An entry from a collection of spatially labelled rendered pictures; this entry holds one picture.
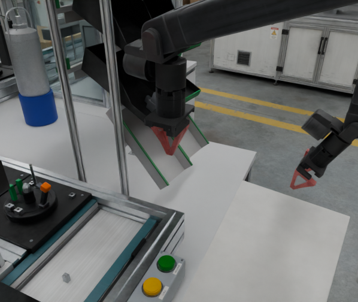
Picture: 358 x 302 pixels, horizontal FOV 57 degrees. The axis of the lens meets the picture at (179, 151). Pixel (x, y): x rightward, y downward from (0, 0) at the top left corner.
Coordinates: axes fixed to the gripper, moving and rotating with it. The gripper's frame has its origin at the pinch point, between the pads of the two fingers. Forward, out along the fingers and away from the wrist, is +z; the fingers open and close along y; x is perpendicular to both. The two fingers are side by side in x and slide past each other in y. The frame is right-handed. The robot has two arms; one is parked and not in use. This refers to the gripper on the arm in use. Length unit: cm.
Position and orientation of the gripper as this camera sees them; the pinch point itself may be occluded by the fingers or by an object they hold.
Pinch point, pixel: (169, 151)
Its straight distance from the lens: 70.4
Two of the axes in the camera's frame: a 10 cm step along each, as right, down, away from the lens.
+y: -4.2, 4.8, -7.7
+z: -0.3, 8.4, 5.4
